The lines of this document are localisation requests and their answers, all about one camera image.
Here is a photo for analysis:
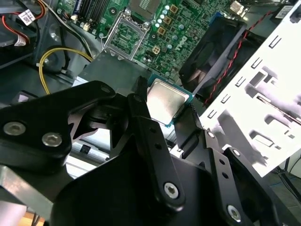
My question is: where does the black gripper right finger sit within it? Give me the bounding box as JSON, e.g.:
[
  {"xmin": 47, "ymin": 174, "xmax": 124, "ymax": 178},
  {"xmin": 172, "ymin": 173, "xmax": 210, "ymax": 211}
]
[{"xmin": 175, "ymin": 102, "xmax": 280, "ymax": 226}]

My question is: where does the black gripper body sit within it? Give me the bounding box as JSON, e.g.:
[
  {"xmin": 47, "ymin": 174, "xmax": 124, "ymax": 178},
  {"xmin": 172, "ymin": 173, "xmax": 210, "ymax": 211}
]
[{"xmin": 50, "ymin": 145, "xmax": 226, "ymax": 226}]

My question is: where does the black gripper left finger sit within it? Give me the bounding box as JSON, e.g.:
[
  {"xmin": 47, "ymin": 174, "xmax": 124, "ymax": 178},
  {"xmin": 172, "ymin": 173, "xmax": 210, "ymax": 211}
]
[{"xmin": 0, "ymin": 75, "xmax": 186, "ymax": 212}]

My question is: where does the silver CPU chip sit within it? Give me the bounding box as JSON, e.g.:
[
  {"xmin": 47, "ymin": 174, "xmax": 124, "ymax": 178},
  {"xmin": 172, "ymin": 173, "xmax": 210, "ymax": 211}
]
[{"xmin": 145, "ymin": 73, "xmax": 195, "ymax": 128}]

